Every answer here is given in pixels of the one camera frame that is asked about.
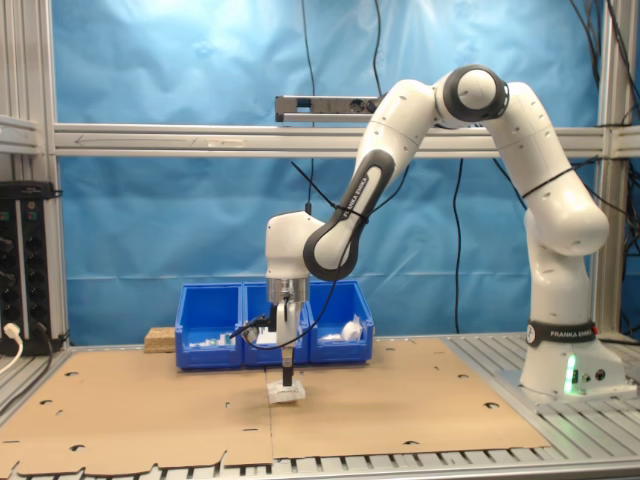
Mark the flat clear bag packet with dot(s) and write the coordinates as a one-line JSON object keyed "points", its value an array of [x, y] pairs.
{"points": [[330, 339]]}

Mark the brown cardboard sheet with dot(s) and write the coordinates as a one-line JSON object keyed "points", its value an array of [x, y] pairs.
{"points": [[400, 400], [125, 415]]}

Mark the white cup-shaped mask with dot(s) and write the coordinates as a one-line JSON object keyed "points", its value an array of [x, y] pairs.
{"points": [[352, 331]]}

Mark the white gauze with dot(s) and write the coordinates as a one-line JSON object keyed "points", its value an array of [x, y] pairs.
{"points": [[279, 395]]}

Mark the white mask with green print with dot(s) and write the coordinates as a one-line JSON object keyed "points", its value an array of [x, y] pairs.
{"points": [[223, 340]]}

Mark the small white flat packet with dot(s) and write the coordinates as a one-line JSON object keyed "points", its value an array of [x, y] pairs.
{"points": [[202, 345]]}

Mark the aluminium frame cross beam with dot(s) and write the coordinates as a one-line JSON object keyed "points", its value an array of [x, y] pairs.
{"points": [[200, 140]]}

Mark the black socket rack unit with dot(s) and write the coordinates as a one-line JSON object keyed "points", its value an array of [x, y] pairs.
{"points": [[30, 260]]}

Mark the white printed Fuhrmann packet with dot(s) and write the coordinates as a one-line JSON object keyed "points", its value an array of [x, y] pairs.
{"points": [[265, 340]]}

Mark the aluminium frame post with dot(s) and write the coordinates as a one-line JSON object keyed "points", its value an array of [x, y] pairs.
{"points": [[35, 75], [611, 75]]}

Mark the pale wooden block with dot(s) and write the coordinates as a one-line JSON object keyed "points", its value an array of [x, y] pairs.
{"points": [[159, 341]]}

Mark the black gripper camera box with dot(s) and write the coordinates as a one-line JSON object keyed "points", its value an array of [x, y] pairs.
{"points": [[265, 324]]}

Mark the blue plastic bin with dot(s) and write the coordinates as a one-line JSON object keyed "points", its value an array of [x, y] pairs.
{"points": [[210, 305], [350, 300], [255, 300]]}

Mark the grey power strip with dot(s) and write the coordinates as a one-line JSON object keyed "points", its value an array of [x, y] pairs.
{"points": [[325, 106]]}

